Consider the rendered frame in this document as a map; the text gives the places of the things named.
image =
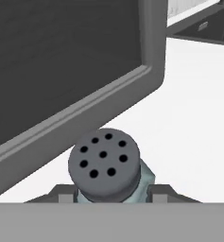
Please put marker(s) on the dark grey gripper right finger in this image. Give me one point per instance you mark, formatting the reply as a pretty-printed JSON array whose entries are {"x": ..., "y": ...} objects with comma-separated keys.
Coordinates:
[{"x": 162, "y": 193}]

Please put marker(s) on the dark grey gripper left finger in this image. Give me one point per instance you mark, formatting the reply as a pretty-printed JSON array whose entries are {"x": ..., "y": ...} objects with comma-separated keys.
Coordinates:
[{"x": 61, "y": 193}]

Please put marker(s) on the dark grey cabinet door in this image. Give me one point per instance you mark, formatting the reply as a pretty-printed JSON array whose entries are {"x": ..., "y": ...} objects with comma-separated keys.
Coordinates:
[{"x": 66, "y": 69}]

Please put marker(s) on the dark grey base cabinets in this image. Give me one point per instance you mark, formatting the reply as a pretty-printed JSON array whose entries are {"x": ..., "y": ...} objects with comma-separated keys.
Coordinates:
[{"x": 208, "y": 26}]

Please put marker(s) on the glass shaker with grey cap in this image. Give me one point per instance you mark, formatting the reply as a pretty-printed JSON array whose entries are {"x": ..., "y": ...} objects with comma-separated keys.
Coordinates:
[{"x": 104, "y": 164}]

